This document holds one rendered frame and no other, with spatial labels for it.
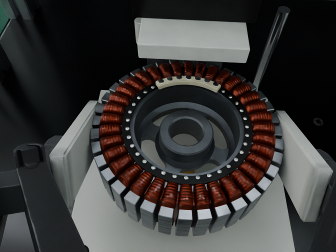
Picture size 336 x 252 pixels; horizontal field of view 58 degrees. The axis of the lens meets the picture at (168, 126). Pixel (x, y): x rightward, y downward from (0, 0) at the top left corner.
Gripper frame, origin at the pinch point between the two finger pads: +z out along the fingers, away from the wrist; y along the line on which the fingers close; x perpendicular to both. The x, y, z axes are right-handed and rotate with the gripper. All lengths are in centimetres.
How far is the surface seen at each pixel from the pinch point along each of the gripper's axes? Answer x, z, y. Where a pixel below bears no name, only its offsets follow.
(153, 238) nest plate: -6.7, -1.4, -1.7
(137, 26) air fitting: 4.9, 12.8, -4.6
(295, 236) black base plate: -7.2, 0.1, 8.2
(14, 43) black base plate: 2.1, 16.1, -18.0
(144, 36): 5.8, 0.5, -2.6
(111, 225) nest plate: -6.4, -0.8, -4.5
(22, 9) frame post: 5.3, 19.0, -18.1
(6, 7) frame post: 5.5, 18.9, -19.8
